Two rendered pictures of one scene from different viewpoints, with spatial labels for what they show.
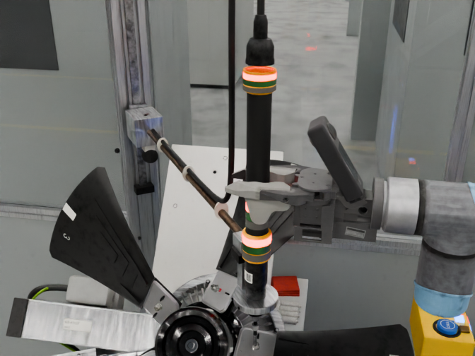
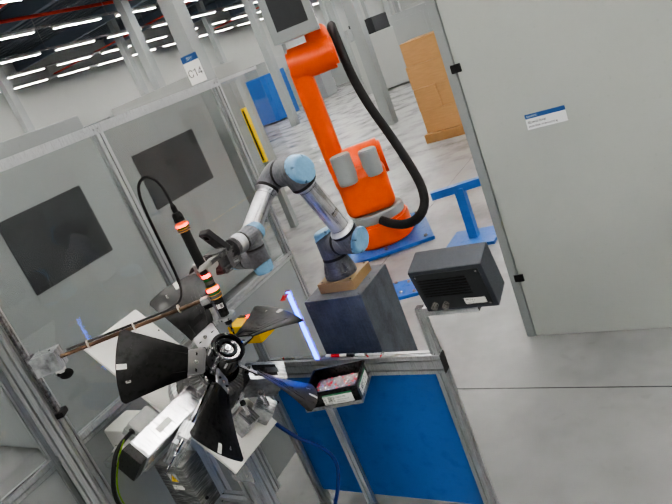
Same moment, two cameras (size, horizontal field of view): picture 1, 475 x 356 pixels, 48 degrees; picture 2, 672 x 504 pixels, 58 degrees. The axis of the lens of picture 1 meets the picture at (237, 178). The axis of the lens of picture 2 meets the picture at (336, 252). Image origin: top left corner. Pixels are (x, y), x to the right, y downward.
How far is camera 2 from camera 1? 1.69 m
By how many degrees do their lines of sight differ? 60
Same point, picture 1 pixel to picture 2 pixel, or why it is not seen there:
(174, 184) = (108, 361)
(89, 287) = (143, 416)
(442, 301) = (268, 263)
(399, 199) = (240, 238)
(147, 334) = (192, 396)
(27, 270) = not seen: outside the picture
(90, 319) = (165, 416)
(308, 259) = not seen: hidden behind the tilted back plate
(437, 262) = (259, 251)
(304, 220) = (223, 266)
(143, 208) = (67, 429)
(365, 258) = not seen: hidden behind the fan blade
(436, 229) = (253, 240)
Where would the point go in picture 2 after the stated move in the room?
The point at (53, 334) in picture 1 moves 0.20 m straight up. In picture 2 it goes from (159, 438) to (130, 386)
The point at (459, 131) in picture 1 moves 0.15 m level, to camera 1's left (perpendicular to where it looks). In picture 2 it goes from (166, 269) to (148, 284)
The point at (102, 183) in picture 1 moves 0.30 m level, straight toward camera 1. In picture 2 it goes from (129, 335) to (215, 306)
